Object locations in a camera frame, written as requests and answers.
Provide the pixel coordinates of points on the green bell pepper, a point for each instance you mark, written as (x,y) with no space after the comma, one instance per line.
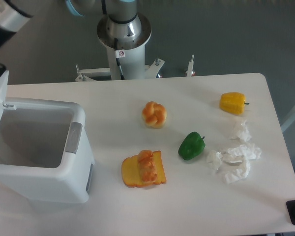
(192,146)

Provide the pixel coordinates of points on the toast bread slice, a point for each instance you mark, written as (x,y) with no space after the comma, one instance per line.
(130,171)

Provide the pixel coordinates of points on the crumpled white tissue small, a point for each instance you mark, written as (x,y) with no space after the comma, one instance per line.
(214,159)

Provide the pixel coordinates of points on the crumpled white tissue upper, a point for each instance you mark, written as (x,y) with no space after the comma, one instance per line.
(240,131)

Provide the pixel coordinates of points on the white plastic trash can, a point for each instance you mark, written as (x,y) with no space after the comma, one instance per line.
(45,153)

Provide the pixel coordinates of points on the crumpled white tissue large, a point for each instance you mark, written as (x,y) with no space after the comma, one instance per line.
(239,158)

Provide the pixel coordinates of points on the long croissant bread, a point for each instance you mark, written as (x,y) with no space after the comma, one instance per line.
(147,167)

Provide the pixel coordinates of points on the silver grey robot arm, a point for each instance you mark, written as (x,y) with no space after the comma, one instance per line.
(14,14)

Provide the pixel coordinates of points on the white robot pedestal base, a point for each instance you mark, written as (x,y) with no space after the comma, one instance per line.
(125,47)

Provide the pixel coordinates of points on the knotted bread roll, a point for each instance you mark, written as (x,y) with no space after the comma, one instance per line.
(154,115)

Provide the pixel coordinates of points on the yellow bell pepper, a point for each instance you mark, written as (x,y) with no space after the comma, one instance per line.
(233,102)

